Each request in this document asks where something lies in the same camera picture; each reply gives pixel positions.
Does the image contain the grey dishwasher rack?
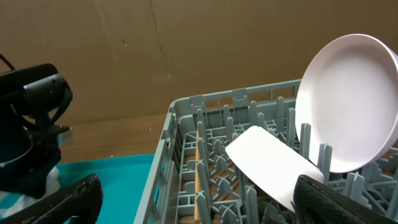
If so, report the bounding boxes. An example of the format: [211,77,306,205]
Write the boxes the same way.
[133,78,398,224]

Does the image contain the teal serving tray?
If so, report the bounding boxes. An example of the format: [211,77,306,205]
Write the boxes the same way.
[1,154,154,224]

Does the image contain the small pink bowl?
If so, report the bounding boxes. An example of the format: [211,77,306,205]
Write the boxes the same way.
[226,126,324,211]

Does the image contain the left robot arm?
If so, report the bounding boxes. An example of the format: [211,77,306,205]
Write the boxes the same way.
[1,63,73,198]

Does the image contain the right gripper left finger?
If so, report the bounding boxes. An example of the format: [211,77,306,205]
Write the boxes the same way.
[1,174,103,224]

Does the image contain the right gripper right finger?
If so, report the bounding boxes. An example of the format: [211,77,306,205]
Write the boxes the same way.
[293,175,395,224]

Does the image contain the large pink plate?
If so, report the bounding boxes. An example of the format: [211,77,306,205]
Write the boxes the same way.
[295,34,397,173]

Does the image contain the wooden chopstick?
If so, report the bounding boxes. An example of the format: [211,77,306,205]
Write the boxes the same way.
[193,131,201,224]

